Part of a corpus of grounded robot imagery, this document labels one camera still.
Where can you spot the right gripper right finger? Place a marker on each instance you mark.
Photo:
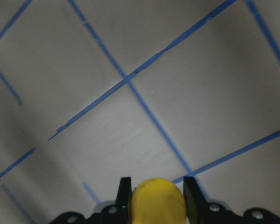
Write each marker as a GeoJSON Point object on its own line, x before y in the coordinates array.
{"type": "Point", "coordinates": [195, 201]}

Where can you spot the yellow push button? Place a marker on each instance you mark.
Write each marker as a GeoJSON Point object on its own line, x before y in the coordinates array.
{"type": "Point", "coordinates": [158, 201]}

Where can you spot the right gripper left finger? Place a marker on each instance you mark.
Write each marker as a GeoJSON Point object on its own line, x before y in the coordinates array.
{"type": "Point", "coordinates": [123, 200]}

